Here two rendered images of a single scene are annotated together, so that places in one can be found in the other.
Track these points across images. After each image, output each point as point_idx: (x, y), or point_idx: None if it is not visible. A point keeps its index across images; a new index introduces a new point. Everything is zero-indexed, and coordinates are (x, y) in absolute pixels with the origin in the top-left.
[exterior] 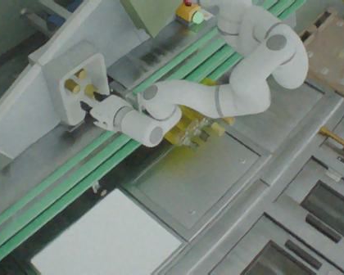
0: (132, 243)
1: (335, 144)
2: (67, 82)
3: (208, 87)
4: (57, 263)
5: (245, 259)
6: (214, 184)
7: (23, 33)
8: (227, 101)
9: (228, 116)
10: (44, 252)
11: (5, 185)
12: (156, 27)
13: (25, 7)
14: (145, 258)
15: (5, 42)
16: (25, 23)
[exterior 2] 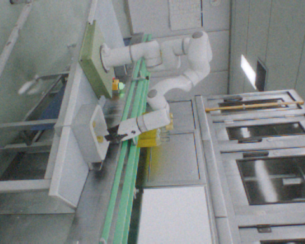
0: (181, 206)
1: (216, 112)
2: None
3: (176, 77)
4: None
5: (236, 174)
6: (187, 155)
7: (3, 164)
8: (192, 74)
9: (195, 84)
10: None
11: (86, 222)
12: (110, 91)
13: None
14: (196, 206)
15: None
16: (2, 156)
